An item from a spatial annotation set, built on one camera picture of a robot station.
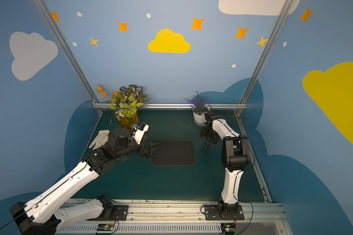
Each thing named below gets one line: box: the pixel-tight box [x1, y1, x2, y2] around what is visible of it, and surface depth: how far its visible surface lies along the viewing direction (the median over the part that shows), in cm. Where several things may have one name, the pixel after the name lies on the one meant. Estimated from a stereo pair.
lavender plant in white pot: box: [184, 91, 211, 127], surface depth 109 cm
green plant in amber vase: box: [96, 84, 150, 129], surface depth 103 cm
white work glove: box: [88, 129, 110, 150], surface depth 105 cm
